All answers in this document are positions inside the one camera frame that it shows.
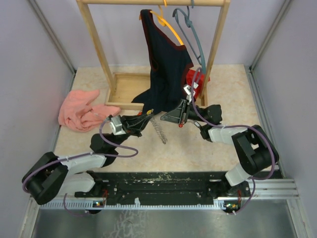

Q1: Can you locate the wooden clothes rack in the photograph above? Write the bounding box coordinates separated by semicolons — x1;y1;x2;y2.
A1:
77;0;230;110

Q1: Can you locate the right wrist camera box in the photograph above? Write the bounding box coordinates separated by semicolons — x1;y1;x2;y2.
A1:
183;82;199;102

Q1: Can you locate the pink cloth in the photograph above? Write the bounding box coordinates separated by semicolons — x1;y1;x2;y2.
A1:
58;89;120;132

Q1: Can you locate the grey-blue hanger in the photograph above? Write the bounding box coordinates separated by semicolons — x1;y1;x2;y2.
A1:
172;0;206;75

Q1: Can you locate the black key tag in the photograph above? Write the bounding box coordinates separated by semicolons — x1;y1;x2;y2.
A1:
193;121;201;128

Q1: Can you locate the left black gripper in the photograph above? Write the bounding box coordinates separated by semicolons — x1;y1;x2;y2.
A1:
110;111;154;150

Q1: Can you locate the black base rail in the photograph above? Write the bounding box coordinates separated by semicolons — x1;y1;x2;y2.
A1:
74;172;252;206

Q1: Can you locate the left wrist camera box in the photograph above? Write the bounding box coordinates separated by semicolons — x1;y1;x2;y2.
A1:
109;116;125;135

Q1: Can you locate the dark navy vest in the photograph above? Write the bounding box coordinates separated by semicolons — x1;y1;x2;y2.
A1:
132;9;193;114

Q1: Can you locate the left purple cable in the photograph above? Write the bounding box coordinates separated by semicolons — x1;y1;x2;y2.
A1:
22;116;139;218

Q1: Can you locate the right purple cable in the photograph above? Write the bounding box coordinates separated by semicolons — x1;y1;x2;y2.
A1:
190;67;276;215

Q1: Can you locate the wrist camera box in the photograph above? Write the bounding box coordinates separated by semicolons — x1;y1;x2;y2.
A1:
183;82;199;102
109;116;125;135

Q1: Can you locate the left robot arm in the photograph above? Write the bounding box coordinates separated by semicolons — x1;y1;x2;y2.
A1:
22;110;154;205

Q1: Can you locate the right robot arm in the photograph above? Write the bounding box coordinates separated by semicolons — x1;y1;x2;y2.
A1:
160;100;279;196

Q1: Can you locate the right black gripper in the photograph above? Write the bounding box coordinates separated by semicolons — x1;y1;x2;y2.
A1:
161;98;208;125

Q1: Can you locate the purple cable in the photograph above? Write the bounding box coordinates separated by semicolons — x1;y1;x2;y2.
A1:
190;67;276;215
22;116;139;218

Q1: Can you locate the yellow hanger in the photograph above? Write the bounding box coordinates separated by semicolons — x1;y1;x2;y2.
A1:
149;5;184;46

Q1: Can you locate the red cloth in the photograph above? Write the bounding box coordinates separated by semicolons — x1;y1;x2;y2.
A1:
186;69;205;100

